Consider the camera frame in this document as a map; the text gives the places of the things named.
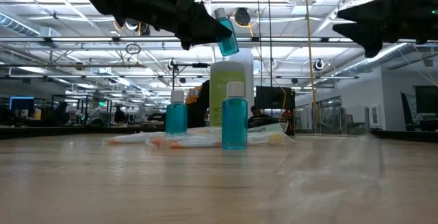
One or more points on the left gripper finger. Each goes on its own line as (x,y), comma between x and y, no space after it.
(191,45)
(205,25)

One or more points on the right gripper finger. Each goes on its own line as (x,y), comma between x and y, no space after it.
(373,34)
(376,11)

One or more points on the blue mouthwash bottle white cap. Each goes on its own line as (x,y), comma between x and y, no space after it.
(228,44)
(176,118)
(234,124)

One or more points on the black boom stand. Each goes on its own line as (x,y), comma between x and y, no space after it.
(200,65)

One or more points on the green disinfecting wipes canister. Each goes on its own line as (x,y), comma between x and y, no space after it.
(219,90)

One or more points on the person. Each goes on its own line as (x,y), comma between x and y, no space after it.
(200,111)
(61,114)
(256,118)
(119,116)

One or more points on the black monitor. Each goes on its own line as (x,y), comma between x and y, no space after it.
(427,99)
(273,97)

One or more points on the clear plastic cup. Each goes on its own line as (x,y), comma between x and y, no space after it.
(356,123)

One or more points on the yellow jug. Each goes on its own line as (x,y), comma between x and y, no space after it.
(37,114)

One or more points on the blue screen monitor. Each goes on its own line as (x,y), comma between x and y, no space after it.
(21,103)

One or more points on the silver ventilation duct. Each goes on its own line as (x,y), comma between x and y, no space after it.
(17,25)
(390,54)

